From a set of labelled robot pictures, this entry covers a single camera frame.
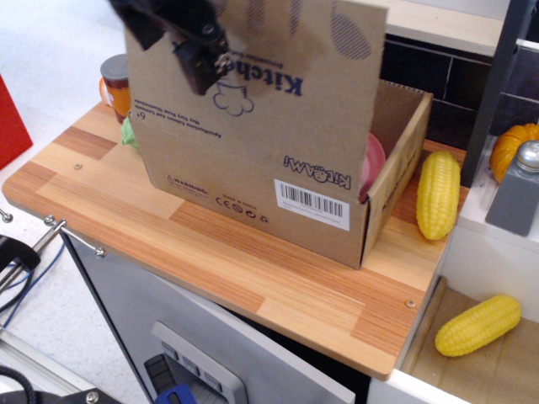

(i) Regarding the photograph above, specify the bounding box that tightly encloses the yellow toy corn in sink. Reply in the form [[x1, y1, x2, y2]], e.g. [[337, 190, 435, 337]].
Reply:
[[435, 295, 521, 357]]

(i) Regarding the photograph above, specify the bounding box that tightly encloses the orange toy pumpkin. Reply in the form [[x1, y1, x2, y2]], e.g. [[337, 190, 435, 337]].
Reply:
[[489, 123, 538, 183]]

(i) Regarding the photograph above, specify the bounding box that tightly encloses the grey salt shaker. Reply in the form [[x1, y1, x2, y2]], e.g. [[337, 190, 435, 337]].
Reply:
[[485, 141, 538, 237]]

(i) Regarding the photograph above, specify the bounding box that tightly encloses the pink plastic plate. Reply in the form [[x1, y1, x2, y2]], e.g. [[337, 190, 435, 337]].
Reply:
[[359, 134, 386, 203]]

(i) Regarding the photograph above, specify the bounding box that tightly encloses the orange can with grey lid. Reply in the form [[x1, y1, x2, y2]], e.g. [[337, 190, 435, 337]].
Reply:
[[100, 54, 131, 124]]

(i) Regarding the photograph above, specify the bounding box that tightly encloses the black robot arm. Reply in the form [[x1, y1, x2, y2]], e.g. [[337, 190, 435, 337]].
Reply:
[[110, 1, 230, 95]]

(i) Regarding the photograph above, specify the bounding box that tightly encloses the green toy vegetable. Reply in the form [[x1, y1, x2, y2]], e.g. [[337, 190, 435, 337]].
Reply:
[[120, 117, 139, 150]]

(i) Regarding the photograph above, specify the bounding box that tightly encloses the brown cardboard box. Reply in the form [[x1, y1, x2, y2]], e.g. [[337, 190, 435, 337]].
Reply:
[[125, 1, 432, 268]]

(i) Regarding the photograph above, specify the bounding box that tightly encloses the grey toy oven door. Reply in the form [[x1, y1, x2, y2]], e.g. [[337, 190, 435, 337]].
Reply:
[[63, 235, 355, 403]]

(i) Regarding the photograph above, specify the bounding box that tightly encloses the red box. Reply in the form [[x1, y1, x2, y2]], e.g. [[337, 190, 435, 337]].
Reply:
[[0, 78, 33, 169]]

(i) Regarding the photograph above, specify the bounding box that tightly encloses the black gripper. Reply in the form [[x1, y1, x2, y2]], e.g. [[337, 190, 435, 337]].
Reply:
[[170, 19, 230, 95]]

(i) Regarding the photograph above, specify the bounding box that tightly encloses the yellow toy corn on counter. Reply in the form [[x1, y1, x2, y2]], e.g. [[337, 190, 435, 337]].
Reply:
[[416, 151, 460, 241]]

